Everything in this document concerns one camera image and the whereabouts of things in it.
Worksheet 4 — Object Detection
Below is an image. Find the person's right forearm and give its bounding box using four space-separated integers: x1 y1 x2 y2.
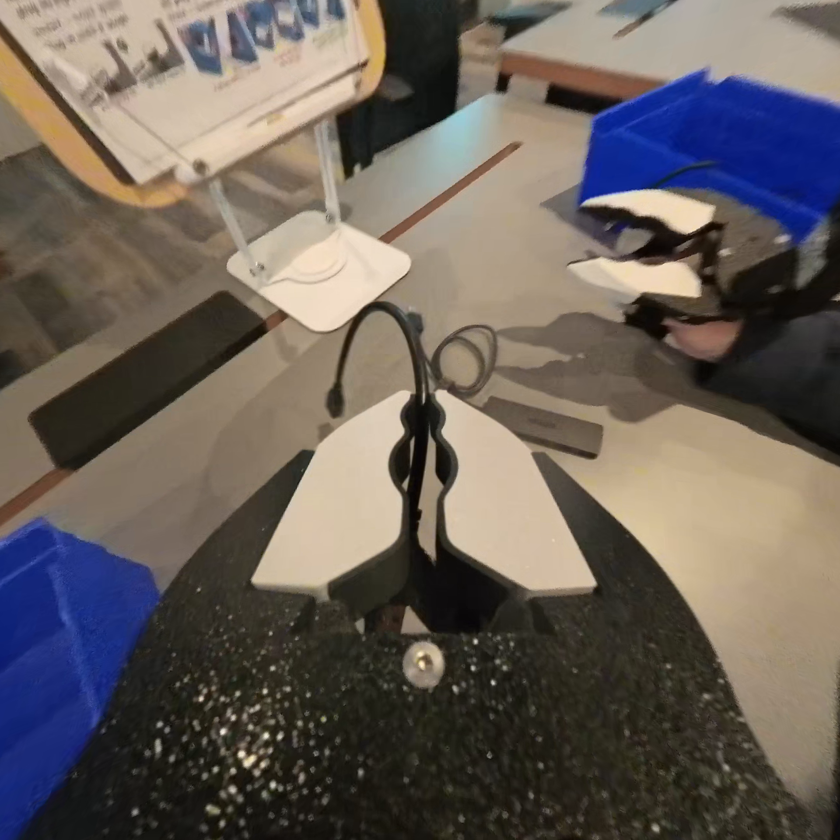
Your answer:
692 308 840 454

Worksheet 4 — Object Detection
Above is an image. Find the person's right hand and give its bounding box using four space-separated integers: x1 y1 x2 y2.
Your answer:
666 318 742 362

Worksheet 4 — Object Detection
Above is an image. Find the black desk cable cover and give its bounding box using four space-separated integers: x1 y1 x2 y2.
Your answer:
28 290 266 470

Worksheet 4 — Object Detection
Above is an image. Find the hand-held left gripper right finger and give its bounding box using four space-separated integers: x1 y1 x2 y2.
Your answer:
428 388 598 599

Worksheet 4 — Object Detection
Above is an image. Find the black hub cable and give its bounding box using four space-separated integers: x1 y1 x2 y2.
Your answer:
403 307 501 399

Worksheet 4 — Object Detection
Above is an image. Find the blue plastic bin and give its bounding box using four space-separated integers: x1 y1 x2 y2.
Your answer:
0 518 161 840
577 69 840 237

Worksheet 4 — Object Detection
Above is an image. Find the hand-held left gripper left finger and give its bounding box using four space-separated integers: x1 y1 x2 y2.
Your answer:
250 388 417 601

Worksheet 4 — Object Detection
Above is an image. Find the black partition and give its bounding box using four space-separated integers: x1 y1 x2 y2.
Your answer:
338 0 462 179

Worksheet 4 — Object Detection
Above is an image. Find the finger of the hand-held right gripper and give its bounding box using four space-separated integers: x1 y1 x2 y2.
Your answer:
577 190 718 235
567 256 704 299

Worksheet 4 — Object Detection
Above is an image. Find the grey usb hub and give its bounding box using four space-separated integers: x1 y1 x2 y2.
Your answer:
482 395 605 460

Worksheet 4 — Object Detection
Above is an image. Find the instruction board on stand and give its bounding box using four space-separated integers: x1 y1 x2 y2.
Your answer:
0 0 388 210

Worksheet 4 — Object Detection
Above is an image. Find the black usb cable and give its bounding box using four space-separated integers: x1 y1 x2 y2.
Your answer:
326 301 437 634

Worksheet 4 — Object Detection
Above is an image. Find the printed instruction sheet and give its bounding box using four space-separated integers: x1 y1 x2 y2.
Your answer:
0 0 371 186

